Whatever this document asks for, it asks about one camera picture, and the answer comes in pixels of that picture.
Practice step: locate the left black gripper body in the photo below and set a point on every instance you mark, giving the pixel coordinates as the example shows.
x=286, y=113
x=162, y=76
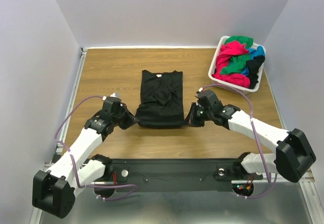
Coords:
x=123, y=119

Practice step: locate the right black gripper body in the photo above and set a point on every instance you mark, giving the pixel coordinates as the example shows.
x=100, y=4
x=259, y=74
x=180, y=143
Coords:
x=193, y=115

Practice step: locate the black t shirt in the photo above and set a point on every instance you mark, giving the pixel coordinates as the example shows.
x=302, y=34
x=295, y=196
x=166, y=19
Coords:
x=253, y=67
x=161, y=100

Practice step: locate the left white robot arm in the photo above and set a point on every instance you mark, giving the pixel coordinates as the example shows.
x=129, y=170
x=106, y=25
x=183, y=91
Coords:
x=56, y=189

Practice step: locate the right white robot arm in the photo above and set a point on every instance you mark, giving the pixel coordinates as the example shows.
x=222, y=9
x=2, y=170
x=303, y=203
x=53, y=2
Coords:
x=291, y=154

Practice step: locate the white plastic laundry basket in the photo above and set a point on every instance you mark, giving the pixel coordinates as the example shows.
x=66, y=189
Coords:
x=212, y=69

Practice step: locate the pink t shirt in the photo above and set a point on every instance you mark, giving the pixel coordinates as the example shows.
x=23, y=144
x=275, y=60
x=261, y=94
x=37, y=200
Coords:
x=235, y=78

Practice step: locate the green t shirt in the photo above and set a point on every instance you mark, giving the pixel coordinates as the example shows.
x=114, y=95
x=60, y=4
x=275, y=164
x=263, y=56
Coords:
x=238, y=59

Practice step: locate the black t shirt in basket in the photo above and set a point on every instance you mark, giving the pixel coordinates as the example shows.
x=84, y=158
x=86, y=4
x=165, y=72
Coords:
x=253, y=67

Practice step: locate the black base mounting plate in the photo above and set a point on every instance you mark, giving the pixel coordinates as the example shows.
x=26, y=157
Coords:
x=172, y=175

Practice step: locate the blue t shirt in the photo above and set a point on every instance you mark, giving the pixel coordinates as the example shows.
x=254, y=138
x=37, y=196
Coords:
x=253, y=53

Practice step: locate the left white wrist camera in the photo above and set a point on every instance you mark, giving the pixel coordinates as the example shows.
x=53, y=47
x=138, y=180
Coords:
x=114, y=94

